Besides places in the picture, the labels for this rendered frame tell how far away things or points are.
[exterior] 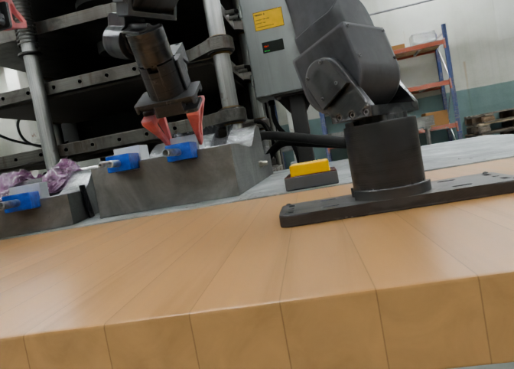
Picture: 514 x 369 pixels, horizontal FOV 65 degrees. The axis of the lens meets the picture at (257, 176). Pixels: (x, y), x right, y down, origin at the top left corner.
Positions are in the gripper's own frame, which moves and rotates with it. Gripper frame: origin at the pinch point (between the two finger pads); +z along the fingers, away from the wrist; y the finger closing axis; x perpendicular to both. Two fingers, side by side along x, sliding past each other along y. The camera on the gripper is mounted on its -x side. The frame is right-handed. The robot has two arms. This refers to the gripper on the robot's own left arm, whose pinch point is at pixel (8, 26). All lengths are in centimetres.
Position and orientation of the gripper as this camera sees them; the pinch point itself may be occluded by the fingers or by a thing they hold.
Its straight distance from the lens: 98.5
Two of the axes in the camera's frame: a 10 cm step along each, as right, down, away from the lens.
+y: -9.8, 1.7, 1.3
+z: 1.2, -0.6, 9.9
